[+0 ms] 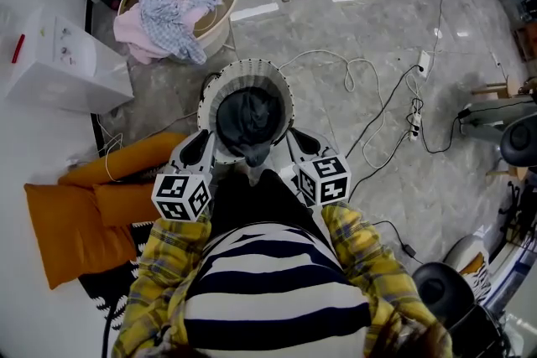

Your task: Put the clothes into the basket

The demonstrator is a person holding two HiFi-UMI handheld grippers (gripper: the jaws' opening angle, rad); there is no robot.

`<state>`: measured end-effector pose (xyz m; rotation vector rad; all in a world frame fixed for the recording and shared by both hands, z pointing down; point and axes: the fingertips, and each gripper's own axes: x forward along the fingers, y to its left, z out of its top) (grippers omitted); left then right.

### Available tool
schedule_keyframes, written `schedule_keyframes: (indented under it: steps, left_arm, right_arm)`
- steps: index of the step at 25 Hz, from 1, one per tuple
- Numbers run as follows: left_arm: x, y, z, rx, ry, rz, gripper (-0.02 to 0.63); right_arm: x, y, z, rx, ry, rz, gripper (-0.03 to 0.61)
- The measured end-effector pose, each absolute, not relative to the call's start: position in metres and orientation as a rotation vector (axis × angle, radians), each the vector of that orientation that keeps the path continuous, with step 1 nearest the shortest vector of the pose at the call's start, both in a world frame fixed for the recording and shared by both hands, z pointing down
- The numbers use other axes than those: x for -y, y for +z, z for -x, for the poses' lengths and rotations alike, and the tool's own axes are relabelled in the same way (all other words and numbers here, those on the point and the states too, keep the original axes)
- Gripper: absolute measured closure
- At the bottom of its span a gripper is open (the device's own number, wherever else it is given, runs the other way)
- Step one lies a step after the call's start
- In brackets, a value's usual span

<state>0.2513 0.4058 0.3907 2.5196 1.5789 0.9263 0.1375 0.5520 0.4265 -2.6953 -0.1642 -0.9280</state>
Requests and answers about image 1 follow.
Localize grey garment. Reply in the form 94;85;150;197
214;86;287;169

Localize person's left forearm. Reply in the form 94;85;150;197
110;212;214;358

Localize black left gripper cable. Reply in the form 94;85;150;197
102;296;128;358

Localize small orange cushion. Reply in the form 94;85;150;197
91;179;164;229

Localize black office chair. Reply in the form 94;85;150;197
412;261;514;358
498;112;537;169

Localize large orange cushion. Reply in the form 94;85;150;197
23;181;140;291

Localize thin white cable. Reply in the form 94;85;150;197
103;132;126;184

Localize pink clothes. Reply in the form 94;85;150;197
112;0;211;65

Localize person's black trousers legs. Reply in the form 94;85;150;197
206;169;333;249

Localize wooden stool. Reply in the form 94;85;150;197
471;74;537;101

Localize white orange striped pouf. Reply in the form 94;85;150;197
443;233;493;304

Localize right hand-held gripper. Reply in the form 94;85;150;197
285;127;352;207

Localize person's striped shirt torso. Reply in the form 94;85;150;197
182;221;373;358

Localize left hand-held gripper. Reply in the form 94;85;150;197
151;128;217;222

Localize person's right forearm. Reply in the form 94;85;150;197
320;200;455;358

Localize long white cable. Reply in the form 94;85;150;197
278;48;421;170

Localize black white patterned blanket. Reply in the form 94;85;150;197
76;221;144;323

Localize black floor cable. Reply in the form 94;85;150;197
347;64;425;199

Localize woven laundry basket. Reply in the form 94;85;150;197
196;58;296;168

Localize white power strip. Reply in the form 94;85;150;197
416;49;434;80
408;110;424;143

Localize black power adapter cable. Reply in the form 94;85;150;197
372;219;425;266

